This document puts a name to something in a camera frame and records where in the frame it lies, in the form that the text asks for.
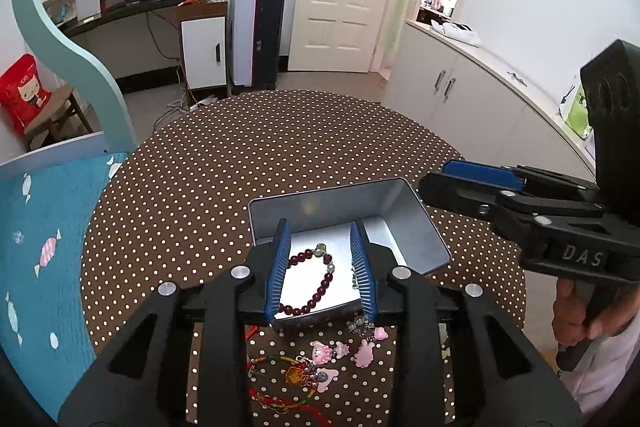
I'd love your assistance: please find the white suitcase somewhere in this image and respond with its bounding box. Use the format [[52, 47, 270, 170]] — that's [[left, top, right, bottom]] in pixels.
[[226, 0, 258, 95]]

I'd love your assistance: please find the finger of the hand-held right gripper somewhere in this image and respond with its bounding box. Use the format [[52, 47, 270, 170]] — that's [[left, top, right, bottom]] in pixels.
[[442, 160, 603, 206], [419, 173, 608, 258]]

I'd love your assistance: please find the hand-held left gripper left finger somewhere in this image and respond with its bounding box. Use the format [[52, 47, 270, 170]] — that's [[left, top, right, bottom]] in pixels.
[[57, 218, 293, 427]]

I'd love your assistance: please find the black hanging cable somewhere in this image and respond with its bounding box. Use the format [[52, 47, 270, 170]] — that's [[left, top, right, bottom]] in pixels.
[[145, 9, 183, 62]]

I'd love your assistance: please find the dark red bead bracelet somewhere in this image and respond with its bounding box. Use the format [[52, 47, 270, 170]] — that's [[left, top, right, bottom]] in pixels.
[[277, 244, 337, 316]]

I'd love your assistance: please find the green bag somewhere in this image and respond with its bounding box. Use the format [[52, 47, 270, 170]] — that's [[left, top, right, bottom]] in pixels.
[[559, 77, 596, 140]]

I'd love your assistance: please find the grey bed side rail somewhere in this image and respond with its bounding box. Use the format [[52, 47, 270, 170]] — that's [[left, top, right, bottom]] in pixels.
[[0, 131, 108, 178]]

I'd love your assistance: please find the multicolour braided string bracelet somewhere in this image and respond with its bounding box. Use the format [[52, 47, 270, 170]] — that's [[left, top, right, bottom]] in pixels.
[[244, 326, 326, 395]]

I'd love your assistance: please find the brown polka-dot tablecloth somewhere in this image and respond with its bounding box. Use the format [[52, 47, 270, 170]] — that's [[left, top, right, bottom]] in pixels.
[[80, 89, 528, 427]]

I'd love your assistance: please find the white cloth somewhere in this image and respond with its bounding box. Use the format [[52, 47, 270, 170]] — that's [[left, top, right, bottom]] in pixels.
[[430, 21, 483, 46]]

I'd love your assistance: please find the red string bracelet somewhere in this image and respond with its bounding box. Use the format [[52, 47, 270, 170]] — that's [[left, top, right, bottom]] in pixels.
[[249, 384, 326, 427]]

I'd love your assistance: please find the person's right hand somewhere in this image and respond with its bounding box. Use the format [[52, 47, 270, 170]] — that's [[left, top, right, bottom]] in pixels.
[[554, 279, 640, 350]]

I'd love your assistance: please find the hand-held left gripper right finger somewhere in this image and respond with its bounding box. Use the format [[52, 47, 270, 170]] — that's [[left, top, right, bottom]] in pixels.
[[349, 222, 586, 427]]

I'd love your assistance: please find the dark suitcase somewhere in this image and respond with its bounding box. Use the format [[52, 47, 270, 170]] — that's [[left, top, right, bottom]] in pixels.
[[252, 0, 287, 92]]

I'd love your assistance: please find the pink charm bracelet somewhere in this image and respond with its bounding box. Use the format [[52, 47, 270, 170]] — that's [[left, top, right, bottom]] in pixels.
[[307, 327, 390, 393]]

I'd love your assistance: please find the white desk cabinet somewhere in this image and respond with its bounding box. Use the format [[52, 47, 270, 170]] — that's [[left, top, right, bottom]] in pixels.
[[179, 2, 228, 90]]

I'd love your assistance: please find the wooden chair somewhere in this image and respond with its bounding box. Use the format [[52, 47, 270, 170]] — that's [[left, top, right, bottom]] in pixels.
[[22, 84, 96, 152]]

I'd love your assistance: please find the white counter cabinet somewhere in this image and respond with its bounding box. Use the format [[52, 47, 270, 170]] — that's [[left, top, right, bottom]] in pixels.
[[382, 19, 598, 188]]

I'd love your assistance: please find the blue candy print blanket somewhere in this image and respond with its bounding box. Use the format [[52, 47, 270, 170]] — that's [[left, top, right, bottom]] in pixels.
[[0, 152, 131, 378]]

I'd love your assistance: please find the teal curved bed frame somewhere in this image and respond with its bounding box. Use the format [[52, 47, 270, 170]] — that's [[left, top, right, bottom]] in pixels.
[[10, 0, 138, 155]]

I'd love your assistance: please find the silver chain clear bead bracelet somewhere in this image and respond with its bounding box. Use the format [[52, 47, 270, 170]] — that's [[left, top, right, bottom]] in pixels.
[[347, 259, 379, 340]]

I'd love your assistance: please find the dark curved desk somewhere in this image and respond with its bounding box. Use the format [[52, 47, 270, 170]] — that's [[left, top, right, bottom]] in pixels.
[[55, 0, 231, 82]]

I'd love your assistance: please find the person's right forearm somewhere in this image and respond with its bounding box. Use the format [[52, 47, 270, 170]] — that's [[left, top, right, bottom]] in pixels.
[[562, 314, 640, 427]]

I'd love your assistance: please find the silver metal tin box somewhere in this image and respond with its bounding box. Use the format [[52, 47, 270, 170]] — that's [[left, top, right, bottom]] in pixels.
[[247, 178, 452, 333]]

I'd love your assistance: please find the red printed bag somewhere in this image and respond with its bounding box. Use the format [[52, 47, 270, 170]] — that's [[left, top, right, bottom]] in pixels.
[[0, 54, 51, 138]]

